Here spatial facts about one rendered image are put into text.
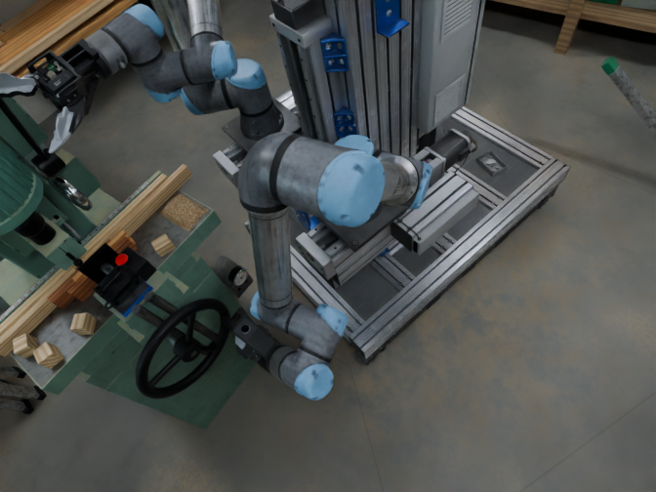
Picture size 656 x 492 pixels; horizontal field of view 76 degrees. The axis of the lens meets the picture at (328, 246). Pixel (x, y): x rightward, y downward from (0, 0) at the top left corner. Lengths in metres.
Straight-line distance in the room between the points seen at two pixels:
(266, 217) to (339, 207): 0.18
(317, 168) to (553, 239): 1.74
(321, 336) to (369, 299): 0.86
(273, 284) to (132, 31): 0.58
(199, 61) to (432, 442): 1.51
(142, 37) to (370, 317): 1.21
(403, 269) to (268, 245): 1.06
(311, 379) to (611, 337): 1.47
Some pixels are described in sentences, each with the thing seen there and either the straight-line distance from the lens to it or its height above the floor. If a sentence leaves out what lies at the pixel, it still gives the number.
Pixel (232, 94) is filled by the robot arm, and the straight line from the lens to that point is 1.41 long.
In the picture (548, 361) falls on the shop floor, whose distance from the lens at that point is 1.98.
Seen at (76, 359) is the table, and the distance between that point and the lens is 1.24.
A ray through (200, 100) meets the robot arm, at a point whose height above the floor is 1.00.
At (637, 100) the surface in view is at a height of 0.40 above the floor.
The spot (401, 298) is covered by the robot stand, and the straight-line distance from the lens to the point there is 1.74.
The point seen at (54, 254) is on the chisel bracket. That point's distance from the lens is 1.18.
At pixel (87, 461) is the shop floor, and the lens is 2.23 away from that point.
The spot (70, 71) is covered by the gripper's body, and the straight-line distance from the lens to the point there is 0.98.
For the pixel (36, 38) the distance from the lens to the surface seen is 3.19.
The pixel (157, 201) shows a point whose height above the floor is 0.92.
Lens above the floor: 1.81
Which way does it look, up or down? 57 degrees down
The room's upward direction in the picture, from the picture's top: 16 degrees counter-clockwise
